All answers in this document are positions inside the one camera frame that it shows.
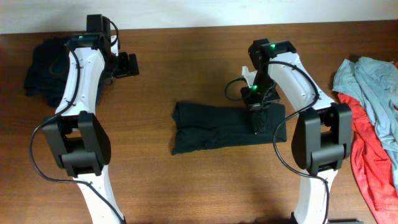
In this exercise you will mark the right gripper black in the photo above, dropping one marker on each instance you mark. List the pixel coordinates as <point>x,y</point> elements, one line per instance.
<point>252,103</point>

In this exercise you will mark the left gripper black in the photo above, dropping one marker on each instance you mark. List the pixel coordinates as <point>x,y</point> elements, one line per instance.
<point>124,69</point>

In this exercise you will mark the black Nike t-shirt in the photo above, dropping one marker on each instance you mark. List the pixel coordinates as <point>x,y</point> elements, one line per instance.
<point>203,127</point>

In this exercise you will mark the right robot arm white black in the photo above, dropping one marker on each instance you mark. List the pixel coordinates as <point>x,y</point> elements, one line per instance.
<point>322,136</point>

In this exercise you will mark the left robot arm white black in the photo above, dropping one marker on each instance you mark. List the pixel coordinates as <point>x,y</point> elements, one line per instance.
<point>78,142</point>

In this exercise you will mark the folded navy blue garment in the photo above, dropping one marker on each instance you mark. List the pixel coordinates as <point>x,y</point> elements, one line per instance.
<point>48,73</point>

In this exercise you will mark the light grey-blue shirt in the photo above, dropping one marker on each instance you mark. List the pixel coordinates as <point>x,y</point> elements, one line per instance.
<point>374,84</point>

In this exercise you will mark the red mesh shirt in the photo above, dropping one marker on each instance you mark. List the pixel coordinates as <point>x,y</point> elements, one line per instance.
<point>371,166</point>

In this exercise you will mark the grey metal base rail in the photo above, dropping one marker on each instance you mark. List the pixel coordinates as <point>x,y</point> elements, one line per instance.
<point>345,222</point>

